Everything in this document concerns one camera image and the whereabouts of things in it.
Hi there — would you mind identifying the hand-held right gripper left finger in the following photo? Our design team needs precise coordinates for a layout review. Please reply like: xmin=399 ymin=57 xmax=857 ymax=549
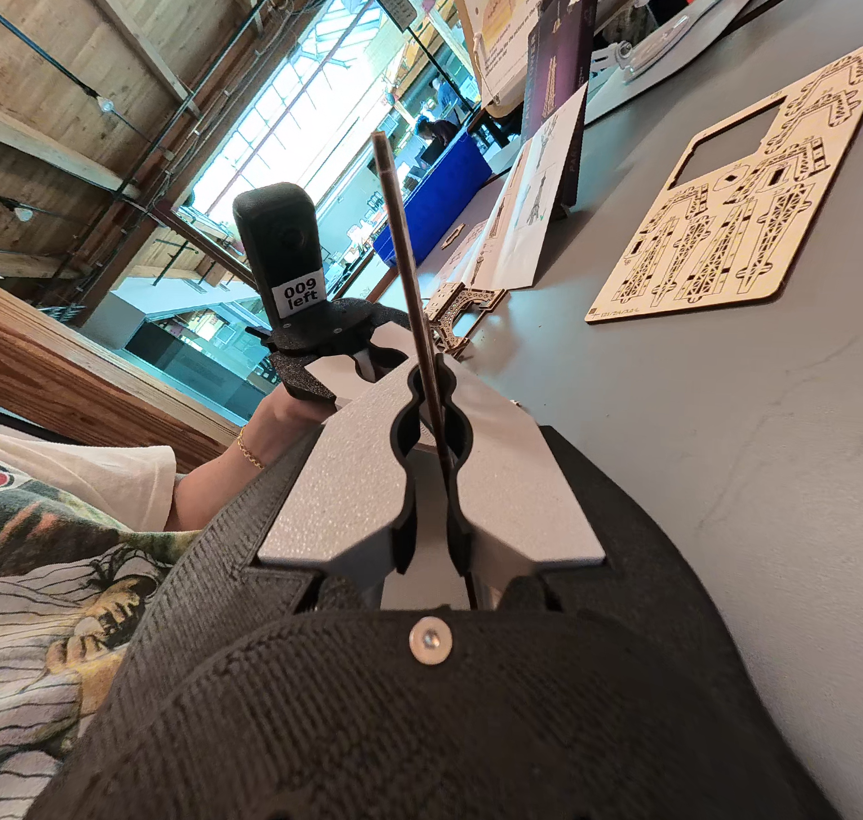
xmin=258 ymin=361 xmax=426 ymax=575

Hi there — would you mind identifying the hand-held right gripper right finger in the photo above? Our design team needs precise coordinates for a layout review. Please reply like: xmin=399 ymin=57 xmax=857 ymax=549
xmin=435 ymin=353 xmax=606 ymax=577

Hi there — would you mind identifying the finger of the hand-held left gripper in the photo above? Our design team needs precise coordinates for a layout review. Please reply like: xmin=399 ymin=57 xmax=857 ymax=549
xmin=305 ymin=355 xmax=378 ymax=411
xmin=367 ymin=324 xmax=422 ymax=379

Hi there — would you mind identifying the wooden puzzle sheet with arcs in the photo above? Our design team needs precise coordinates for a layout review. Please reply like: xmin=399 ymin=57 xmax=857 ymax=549
xmin=372 ymin=131 xmax=474 ymax=608

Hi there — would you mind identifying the person's left forearm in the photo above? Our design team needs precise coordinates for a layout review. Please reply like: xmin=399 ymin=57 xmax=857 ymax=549
xmin=162 ymin=429 xmax=298 ymax=532

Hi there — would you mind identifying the person's left hand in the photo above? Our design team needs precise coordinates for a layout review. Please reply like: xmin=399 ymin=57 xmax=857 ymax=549
xmin=243 ymin=388 xmax=338 ymax=465

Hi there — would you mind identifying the wooden tower base model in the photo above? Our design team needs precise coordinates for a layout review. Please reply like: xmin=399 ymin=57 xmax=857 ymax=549
xmin=423 ymin=281 xmax=510 ymax=362

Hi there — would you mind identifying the large blue storage bin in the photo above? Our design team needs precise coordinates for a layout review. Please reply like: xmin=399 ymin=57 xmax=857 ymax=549
xmin=373 ymin=131 xmax=493 ymax=269

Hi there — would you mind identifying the folded paper instruction sheet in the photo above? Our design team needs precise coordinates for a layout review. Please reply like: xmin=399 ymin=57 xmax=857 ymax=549
xmin=462 ymin=81 xmax=589 ymax=291

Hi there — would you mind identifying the wooden ledge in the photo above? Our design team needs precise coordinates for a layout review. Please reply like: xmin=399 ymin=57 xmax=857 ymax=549
xmin=0 ymin=287 xmax=254 ymax=473

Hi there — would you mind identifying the wooden sheet with tower parts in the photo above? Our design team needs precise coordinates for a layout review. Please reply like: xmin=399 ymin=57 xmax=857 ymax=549
xmin=585 ymin=48 xmax=863 ymax=325

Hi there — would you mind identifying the instruction poster board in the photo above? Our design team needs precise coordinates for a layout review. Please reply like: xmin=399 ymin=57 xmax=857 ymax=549
xmin=441 ymin=0 xmax=608 ymax=120

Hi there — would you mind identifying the purple puzzle box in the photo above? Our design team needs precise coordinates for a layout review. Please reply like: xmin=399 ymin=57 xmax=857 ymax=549
xmin=520 ymin=0 xmax=600 ymax=217

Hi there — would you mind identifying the white articulated stand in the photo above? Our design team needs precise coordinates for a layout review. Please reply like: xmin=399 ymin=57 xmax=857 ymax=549
xmin=583 ymin=0 xmax=749 ymax=86

